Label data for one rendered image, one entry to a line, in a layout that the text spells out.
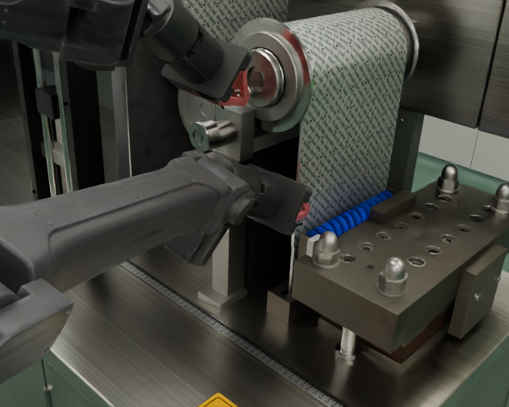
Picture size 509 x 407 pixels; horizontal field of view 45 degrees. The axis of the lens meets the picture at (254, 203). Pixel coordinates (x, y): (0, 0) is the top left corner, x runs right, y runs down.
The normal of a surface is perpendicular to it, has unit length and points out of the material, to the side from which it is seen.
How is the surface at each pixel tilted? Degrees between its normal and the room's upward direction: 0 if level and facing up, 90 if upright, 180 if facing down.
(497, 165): 90
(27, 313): 29
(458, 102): 90
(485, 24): 90
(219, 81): 51
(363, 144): 90
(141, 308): 0
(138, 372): 0
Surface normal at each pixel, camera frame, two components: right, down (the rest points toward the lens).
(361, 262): 0.04, -0.89
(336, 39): 0.55, -0.37
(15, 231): 0.51, -0.81
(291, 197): -0.58, -0.18
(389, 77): 0.72, 0.35
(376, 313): -0.69, 0.31
